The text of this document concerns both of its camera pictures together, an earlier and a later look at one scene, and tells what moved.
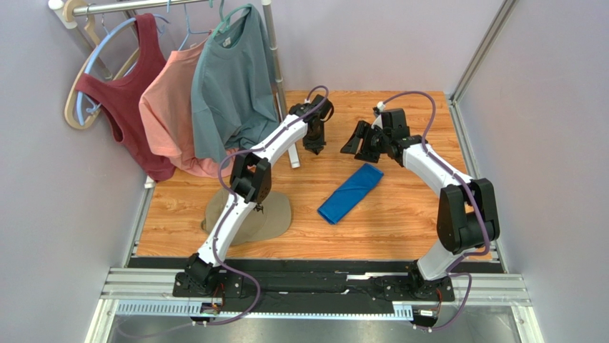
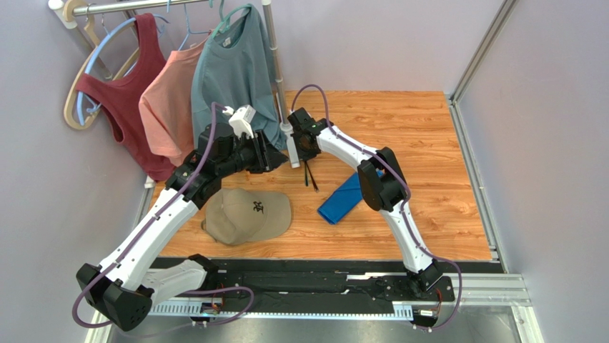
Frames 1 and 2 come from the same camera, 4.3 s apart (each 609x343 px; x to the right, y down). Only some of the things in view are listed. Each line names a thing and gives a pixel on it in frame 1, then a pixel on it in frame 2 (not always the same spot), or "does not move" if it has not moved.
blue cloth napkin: (350, 194) does not move
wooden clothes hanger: (70, 108) does not move
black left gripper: (319, 145) → (266, 153)
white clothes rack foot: (294, 156) does not move
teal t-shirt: (234, 96) does not move
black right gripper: (367, 143) → (307, 155)
